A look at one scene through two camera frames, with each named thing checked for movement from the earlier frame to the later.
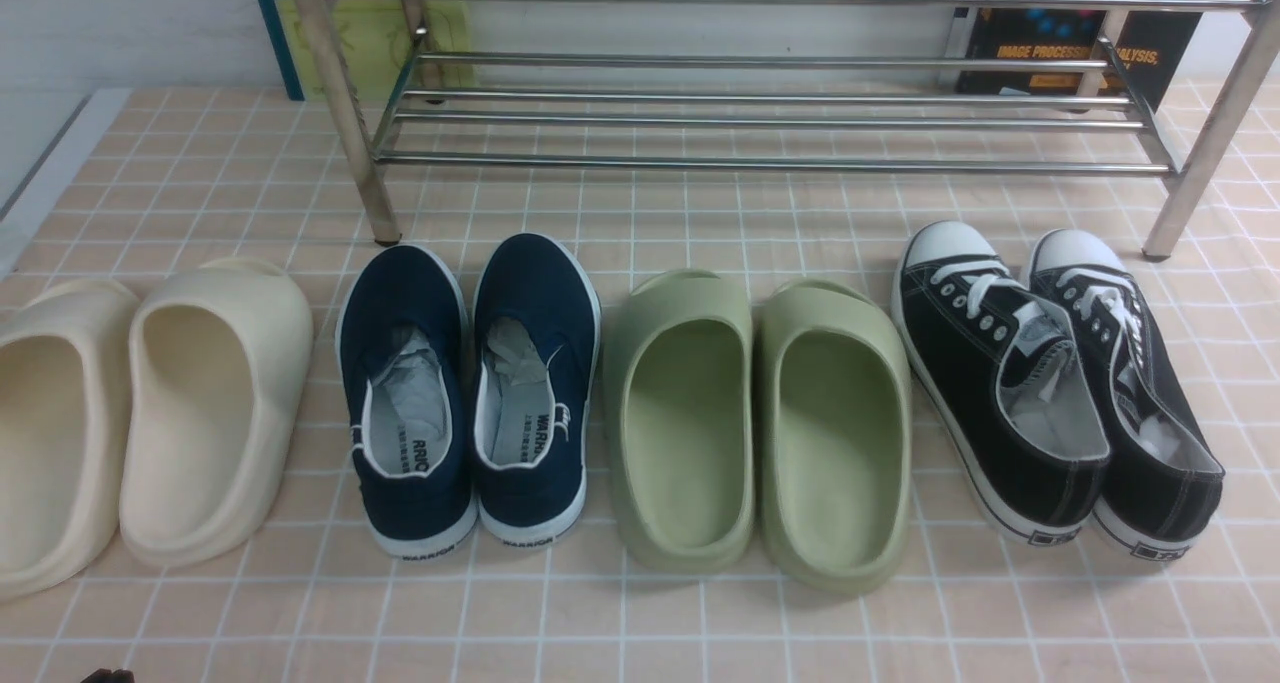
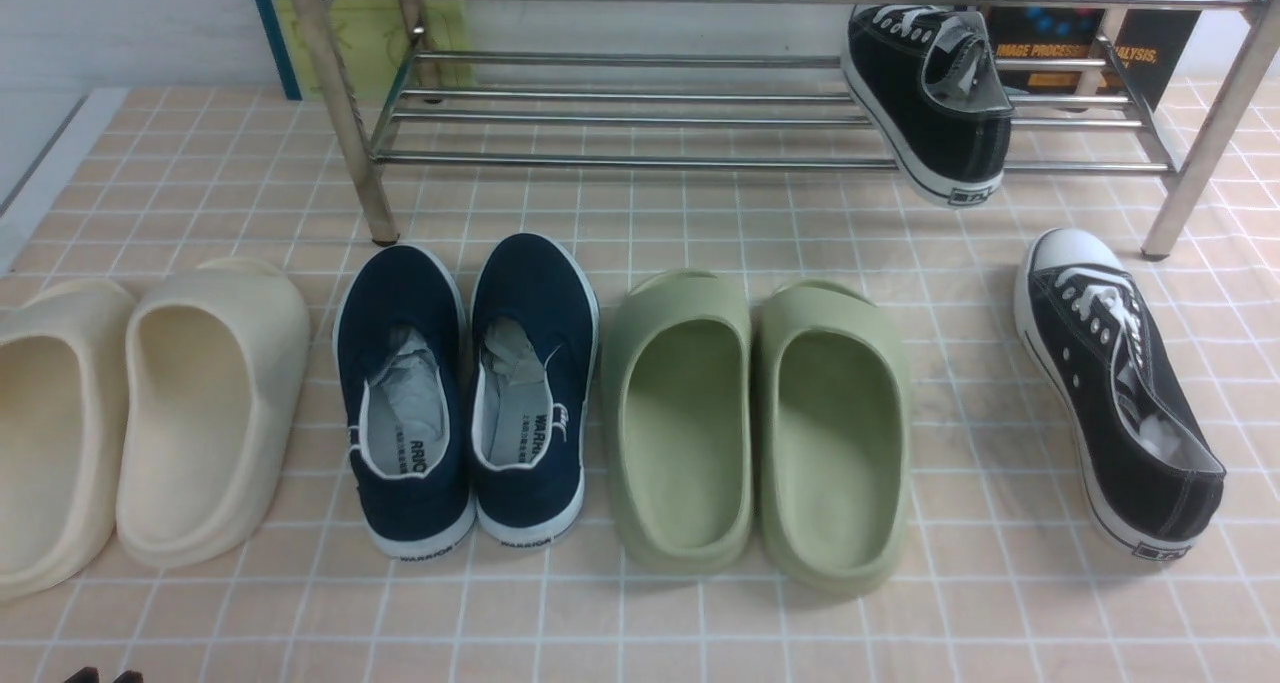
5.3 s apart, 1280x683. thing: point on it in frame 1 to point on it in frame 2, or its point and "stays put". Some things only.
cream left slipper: (63, 366) stays put
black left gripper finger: (105, 675) to (85, 675)
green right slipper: (834, 436) stays put
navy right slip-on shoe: (535, 335) stays put
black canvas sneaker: (1166, 474) stays put
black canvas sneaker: (1001, 378) to (929, 79)
